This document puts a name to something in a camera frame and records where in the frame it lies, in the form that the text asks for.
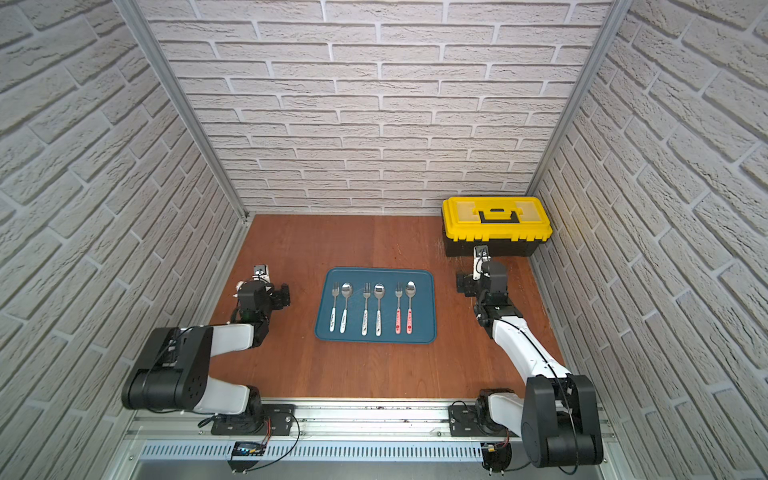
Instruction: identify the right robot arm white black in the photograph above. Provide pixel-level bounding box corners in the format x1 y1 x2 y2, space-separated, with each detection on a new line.
457 257 604 470

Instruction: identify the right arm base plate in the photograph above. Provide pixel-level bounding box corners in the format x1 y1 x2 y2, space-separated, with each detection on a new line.
448 400 503 437

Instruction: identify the teal plastic tray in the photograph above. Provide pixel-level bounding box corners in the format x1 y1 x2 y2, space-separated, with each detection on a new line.
315 267 437 345

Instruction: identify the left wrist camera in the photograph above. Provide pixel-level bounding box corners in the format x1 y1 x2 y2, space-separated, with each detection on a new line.
252 264 270 283

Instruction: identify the left controller board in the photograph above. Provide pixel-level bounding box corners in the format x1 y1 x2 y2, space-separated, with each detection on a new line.
227 442 266 473

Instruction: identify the aluminium front rail frame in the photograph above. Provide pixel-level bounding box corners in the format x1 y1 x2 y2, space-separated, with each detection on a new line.
104 398 633 479

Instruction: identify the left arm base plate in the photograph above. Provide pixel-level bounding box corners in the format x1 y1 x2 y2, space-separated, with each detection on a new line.
211 403 296 436

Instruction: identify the white handled spoon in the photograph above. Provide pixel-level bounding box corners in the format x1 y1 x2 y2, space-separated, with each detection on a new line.
340 282 354 334
374 283 386 337

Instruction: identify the right controller board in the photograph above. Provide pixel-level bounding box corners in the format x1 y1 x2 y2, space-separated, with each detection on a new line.
481 443 513 475

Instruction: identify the white handled fork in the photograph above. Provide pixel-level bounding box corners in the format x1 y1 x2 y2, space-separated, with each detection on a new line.
329 283 340 332
361 283 372 336

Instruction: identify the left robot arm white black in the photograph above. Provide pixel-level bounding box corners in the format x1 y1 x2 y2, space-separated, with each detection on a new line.
121 277 290 417

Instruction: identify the pink handled spoon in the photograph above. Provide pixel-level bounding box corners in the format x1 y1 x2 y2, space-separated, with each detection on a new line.
406 281 416 334

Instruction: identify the yellow black toolbox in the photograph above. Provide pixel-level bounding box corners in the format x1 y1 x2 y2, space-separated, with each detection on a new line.
442 196 553 257

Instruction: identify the controller board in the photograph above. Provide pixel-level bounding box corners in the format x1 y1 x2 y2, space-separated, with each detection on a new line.
481 443 513 475
227 442 266 473

